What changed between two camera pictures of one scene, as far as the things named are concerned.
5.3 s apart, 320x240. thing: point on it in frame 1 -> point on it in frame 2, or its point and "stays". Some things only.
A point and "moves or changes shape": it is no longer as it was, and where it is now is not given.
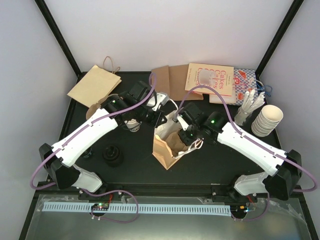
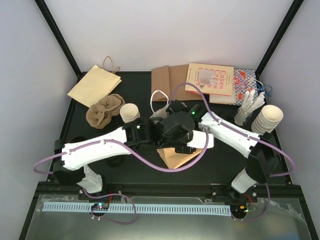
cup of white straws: [250, 102] stays
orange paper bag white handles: [167, 144] moves or changes shape
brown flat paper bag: [171, 80] stays
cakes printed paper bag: [220, 78] stays
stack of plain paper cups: [268, 119] stays
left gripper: [156, 120] -> [193, 149]
